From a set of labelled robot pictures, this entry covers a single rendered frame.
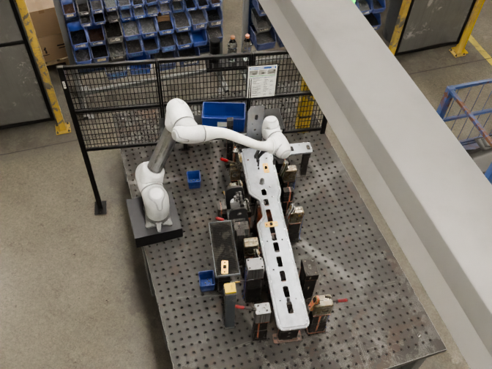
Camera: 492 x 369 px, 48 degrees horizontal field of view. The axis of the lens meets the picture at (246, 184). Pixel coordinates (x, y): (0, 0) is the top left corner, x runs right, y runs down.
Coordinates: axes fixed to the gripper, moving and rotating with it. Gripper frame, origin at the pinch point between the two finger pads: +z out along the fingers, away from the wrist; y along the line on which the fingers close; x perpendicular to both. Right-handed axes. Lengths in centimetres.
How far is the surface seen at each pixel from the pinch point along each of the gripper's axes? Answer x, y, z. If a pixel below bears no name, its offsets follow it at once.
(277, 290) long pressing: -93, -10, 6
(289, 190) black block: -20.7, 12.9, 7.1
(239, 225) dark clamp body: -50, -26, -1
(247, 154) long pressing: 13.5, -10.6, 6.4
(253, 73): 54, -2, -32
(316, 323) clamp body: -109, 13, 23
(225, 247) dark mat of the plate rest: -70, -37, -10
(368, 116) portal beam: -183, -36, -227
